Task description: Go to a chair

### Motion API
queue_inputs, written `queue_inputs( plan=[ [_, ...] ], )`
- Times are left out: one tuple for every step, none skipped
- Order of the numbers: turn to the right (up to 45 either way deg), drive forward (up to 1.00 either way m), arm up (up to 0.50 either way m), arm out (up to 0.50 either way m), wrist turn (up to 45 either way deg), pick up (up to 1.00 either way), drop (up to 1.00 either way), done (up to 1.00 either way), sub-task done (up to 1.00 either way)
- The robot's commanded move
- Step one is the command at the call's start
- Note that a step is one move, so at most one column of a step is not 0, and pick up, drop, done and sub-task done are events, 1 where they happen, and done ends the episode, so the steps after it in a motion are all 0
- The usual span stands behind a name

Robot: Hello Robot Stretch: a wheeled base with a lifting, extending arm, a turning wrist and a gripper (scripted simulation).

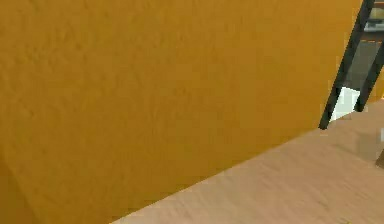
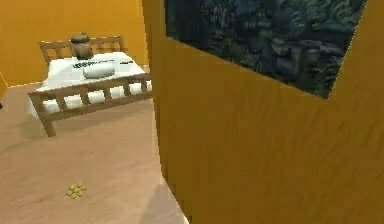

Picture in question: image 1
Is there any black framed shelf unit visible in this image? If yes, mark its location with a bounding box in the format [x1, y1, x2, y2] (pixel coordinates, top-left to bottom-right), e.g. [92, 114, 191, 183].
[318, 0, 384, 131]

